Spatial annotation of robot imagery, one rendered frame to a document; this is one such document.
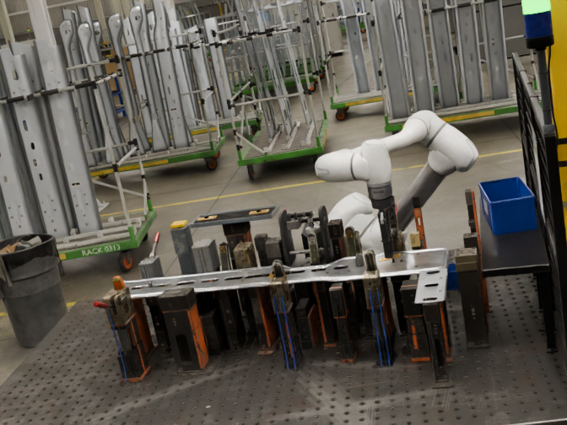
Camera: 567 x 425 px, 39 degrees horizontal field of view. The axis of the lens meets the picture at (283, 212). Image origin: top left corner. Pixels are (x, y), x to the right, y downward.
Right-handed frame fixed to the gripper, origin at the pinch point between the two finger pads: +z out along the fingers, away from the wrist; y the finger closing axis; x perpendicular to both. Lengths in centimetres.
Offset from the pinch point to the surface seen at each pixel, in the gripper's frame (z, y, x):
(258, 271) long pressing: 6, -5, -53
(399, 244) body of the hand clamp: 3.5, -12.9, 2.6
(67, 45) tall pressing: -73, -673, -468
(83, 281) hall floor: 111, -301, -307
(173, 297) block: 4, 22, -80
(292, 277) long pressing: 6.2, 6.7, -36.9
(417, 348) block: 30.5, 23.1, 8.6
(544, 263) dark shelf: 2, 24, 54
